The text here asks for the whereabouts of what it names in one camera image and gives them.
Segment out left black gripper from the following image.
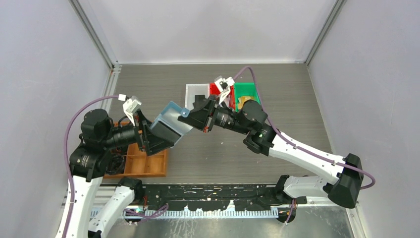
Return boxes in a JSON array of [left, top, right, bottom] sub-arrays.
[[103, 108, 174, 154]]

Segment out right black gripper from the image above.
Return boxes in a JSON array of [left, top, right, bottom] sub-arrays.
[[178, 94, 251, 135]]

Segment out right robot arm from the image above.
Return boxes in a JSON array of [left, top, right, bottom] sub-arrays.
[[178, 95, 364, 209]]

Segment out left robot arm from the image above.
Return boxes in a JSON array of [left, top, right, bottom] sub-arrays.
[[56, 109, 174, 238]]

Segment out gold cards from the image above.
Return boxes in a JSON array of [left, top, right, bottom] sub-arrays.
[[236, 96, 254, 110]]

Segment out orange wooden divider tray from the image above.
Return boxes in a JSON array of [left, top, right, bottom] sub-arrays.
[[103, 121, 170, 179]]

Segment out white plastic bin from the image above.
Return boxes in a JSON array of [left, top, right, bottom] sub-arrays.
[[185, 83, 210, 110]]

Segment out red plastic bin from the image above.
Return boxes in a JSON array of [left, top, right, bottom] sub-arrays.
[[209, 83, 236, 110]]

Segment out black coiled bands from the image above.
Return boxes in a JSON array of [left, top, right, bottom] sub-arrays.
[[105, 154, 126, 175]]

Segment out green plastic bin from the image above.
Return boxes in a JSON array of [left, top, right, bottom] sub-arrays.
[[233, 83, 260, 111]]

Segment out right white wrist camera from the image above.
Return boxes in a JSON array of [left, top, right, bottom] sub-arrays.
[[214, 76, 235, 108]]

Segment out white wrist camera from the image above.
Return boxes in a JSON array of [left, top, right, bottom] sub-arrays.
[[214, 76, 235, 108], [122, 96, 142, 125]]

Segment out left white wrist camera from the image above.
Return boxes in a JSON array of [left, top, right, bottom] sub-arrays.
[[122, 96, 142, 125]]

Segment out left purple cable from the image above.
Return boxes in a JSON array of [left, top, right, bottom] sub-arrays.
[[61, 94, 170, 238]]

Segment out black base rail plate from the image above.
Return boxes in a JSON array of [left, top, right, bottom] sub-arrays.
[[130, 184, 292, 212]]

